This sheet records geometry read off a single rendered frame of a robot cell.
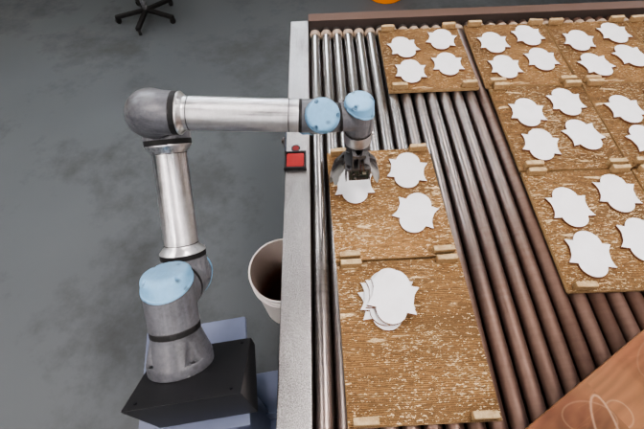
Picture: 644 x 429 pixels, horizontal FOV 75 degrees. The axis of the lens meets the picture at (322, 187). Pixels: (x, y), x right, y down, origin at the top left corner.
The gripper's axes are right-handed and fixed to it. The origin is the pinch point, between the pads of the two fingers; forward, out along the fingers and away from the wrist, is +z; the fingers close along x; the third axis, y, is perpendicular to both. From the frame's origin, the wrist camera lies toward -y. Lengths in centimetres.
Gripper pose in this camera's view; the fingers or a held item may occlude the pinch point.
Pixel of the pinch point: (354, 178)
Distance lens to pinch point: 131.9
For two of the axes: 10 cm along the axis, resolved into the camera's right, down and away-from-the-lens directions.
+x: 10.0, -0.6, 0.1
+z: 0.3, 5.9, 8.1
